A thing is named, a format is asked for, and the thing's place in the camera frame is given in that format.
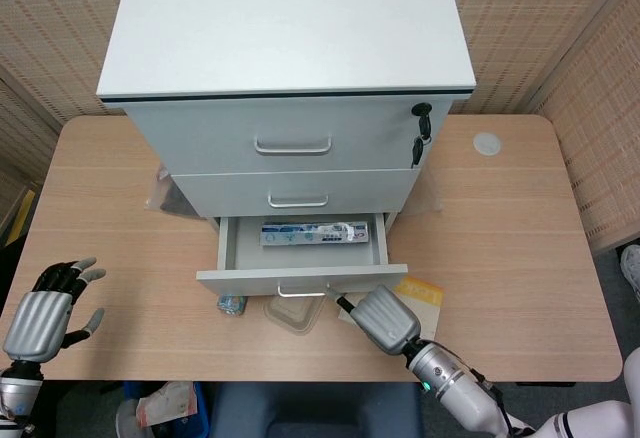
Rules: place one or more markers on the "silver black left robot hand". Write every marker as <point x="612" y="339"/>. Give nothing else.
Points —
<point x="37" y="323"/>

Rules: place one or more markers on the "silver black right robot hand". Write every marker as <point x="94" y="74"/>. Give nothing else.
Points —
<point x="387" y="318"/>

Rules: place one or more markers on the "white bottom drawer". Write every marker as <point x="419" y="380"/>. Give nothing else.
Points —
<point x="240" y="283"/>

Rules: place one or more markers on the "white drawer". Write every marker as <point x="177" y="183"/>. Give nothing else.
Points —
<point x="240" y="283"/>
<point x="225" y="195"/>
<point x="200" y="138"/>

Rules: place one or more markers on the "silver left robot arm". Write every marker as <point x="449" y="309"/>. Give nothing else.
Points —
<point x="15" y="398"/>

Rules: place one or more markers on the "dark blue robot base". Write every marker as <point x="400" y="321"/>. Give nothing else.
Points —
<point x="310" y="408"/>

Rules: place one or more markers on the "white middle drawer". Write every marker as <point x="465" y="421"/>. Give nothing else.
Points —
<point x="225" y="195"/>

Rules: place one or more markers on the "white top drawer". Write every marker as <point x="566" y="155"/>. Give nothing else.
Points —
<point x="200" y="138"/>

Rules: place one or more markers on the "white three-drawer cabinet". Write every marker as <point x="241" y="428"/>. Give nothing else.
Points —
<point x="285" y="23"/>

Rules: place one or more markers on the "yellow white booklet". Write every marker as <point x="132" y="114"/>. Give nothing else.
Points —
<point x="425" y="303"/>

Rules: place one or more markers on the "beige plastic food container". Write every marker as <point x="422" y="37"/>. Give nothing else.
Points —
<point x="292" y="315"/>

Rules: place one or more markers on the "yellow flat object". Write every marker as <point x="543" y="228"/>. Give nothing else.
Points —
<point x="20" y="218"/>

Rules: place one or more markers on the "blue white toothpaste box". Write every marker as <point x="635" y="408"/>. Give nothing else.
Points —
<point x="300" y="235"/>

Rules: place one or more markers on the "orange white plastic bag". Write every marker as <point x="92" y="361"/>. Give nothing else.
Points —
<point x="167" y="403"/>

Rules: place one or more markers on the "blue drink can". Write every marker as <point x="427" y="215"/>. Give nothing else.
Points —
<point x="231" y="305"/>

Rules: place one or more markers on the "black hanging key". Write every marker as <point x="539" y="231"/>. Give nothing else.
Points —
<point x="417" y="150"/>

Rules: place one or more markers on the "clear plastic bag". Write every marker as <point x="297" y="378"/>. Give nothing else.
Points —
<point x="162" y="193"/>

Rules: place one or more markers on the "blue plastic bin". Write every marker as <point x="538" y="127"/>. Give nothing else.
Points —
<point x="202" y="408"/>

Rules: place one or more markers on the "black key in lock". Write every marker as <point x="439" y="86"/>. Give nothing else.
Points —
<point x="423" y="114"/>

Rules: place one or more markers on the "white robot body shell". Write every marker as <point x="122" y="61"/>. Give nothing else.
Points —
<point x="585" y="420"/>

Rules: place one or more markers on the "white shoe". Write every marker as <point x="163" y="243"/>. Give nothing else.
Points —
<point x="631" y="270"/>

